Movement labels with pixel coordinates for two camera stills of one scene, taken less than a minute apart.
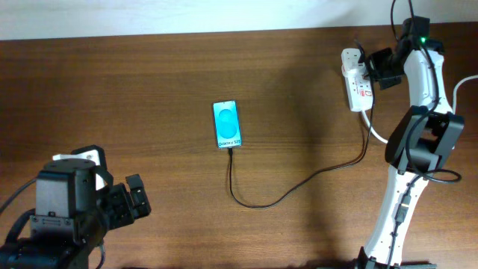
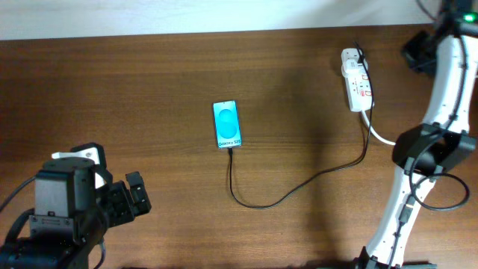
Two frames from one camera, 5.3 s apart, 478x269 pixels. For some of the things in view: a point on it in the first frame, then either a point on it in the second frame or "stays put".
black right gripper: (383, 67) → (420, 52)
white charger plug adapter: (352, 68) stays put
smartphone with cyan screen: (228, 125) stays put
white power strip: (358, 84) stays put
